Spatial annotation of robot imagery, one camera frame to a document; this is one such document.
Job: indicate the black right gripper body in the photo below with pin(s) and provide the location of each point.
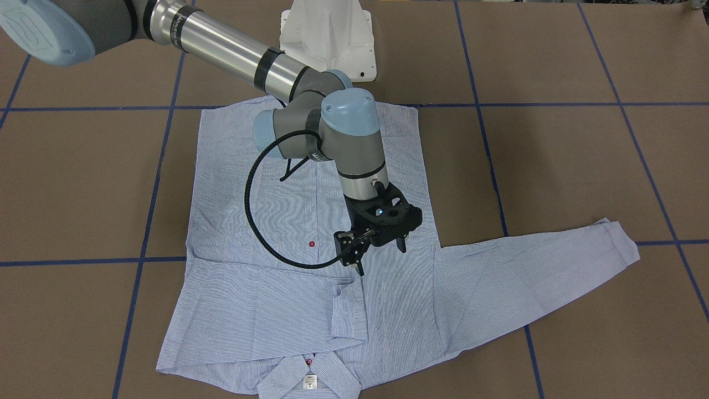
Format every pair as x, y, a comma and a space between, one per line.
357, 213

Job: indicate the blue striped button shirt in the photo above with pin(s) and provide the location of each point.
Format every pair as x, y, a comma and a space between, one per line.
248, 323

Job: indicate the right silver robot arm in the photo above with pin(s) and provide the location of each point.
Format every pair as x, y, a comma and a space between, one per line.
322, 118

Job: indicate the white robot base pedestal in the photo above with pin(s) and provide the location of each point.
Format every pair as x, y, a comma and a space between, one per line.
331, 35

